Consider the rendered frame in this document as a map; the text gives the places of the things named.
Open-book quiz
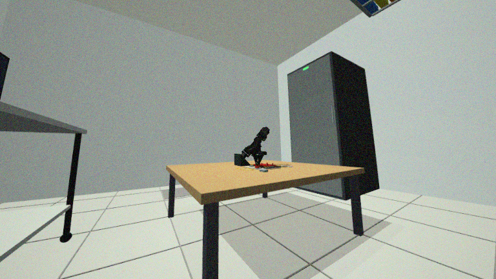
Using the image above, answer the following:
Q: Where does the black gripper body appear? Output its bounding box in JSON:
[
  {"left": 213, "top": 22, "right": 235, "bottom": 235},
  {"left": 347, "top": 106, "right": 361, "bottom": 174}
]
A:
[{"left": 252, "top": 145, "right": 267, "bottom": 156}]

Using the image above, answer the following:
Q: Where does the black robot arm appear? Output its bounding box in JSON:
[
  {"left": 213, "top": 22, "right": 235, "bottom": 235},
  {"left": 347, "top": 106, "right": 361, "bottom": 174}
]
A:
[{"left": 242, "top": 127, "right": 270, "bottom": 158}]

